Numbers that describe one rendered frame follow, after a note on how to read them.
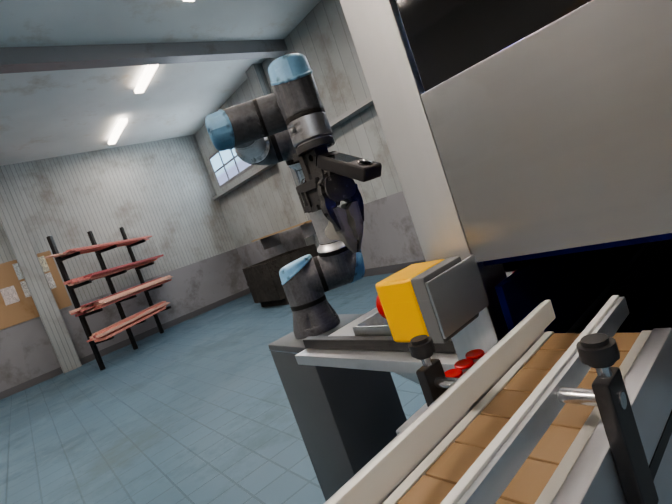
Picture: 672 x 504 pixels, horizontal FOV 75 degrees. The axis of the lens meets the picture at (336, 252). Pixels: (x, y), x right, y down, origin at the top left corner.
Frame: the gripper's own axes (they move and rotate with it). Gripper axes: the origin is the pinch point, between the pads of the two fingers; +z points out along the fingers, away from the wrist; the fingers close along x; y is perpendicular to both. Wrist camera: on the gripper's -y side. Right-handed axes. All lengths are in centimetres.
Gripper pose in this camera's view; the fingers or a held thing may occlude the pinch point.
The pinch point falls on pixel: (357, 245)
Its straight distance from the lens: 79.8
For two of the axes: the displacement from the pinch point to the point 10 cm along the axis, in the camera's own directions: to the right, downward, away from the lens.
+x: -7.1, 3.0, -6.4
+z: 3.3, 9.4, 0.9
